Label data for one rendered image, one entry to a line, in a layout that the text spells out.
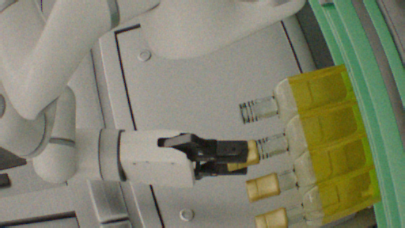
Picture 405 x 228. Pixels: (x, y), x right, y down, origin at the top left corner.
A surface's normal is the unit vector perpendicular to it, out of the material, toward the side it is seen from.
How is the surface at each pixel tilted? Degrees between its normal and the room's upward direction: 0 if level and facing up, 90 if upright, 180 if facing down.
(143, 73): 90
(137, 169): 71
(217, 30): 120
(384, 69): 90
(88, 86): 90
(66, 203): 90
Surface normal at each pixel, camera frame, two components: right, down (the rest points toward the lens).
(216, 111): -0.05, -0.44
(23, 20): 0.30, -0.43
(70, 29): 0.39, 0.05
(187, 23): 0.14, 0.48
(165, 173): -0.06, 0.90
